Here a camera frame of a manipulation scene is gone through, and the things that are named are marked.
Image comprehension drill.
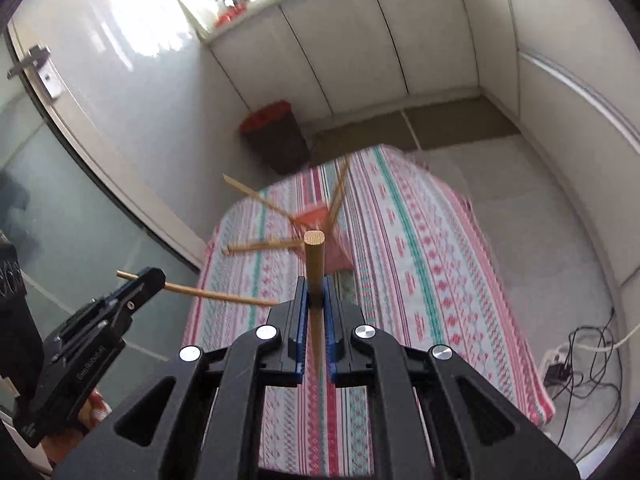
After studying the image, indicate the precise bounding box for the wooden chopstick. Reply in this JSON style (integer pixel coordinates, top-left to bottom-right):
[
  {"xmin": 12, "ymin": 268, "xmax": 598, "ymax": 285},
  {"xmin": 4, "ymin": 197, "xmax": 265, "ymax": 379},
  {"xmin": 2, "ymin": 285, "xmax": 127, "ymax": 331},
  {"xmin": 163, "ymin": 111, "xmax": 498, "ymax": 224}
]
[
  {"xmin": 326, "ymin": 155, "xmax": 350, "ymax": 235},
  {"xmin": 304, "ymin": 230, "xmax": 326, "ymax": 382},
  {"xmin": 115, "ymin": 268, "xmax": 281, "ymax": 308},
  {"xmin": 222, "ymin": 174, "xmax": 307, "ymax": 228},
  {"xmin": 221, "ymin": 238, "xmax": 304, "ymax": 256}
]

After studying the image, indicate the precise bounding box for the person left hand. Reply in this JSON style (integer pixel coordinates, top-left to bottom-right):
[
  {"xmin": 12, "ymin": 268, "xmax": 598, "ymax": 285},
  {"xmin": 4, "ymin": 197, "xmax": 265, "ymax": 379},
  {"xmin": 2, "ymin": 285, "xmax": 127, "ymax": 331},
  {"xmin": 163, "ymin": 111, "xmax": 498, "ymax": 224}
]
[{"xmin": 78, "ymin": 389, "xmax": 112, "ymax": 430}]

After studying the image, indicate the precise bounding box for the pink perforated utensil holder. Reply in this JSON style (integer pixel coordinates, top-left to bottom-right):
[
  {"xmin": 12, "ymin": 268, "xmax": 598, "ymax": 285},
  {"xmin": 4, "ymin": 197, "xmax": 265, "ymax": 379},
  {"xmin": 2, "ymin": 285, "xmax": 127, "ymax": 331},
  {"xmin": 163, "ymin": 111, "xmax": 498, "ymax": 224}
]
[{"xmin": 294, "ymin": 202, "xmax": 354, "ymax": 274}]

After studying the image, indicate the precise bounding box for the patterned woven tablecloth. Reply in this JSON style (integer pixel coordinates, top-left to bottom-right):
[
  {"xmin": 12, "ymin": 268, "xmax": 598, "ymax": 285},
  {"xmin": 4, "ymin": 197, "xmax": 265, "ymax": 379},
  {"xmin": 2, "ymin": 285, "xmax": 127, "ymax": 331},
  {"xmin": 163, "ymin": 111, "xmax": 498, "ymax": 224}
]
[{"xmin": 184, "ymin": 145, "xmax": 555, "ymax": 477}]

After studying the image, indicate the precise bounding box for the dark bin with red liner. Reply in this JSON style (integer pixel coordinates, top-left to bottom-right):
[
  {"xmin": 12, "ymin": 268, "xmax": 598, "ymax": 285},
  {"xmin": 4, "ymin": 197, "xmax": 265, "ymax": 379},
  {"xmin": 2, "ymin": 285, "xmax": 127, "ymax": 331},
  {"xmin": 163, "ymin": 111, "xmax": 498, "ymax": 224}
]
[{"xmin": 239, "ymin": 100, "xmax": 310, "ymax": 176}]

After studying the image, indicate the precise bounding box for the white power strip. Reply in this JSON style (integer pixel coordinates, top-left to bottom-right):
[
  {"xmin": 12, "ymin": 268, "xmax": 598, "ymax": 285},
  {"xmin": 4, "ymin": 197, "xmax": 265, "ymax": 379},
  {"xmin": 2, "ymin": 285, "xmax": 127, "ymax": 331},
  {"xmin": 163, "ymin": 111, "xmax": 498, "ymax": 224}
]
[{"xmin": 538, "ymin": 342, "xmax": 573, "ymax": 387}]

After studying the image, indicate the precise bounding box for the black power adapter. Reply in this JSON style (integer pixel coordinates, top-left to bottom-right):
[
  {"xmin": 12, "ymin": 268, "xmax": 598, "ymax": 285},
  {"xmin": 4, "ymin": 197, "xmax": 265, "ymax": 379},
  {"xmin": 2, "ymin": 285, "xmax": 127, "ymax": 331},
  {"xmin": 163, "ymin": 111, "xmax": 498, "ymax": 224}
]
[{"xmin": 544, "ymin": 362, "xmax": 573, "ymax": 387}]

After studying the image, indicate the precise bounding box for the metal door handle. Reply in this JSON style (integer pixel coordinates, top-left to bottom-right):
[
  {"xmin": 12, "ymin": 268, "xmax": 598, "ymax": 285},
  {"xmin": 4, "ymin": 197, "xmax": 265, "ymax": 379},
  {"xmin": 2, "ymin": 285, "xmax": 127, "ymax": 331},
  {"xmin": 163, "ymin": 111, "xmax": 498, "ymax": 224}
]
[{"xmin": 6, "ymin": 46, "xmax": 65, "ymax": 101}]

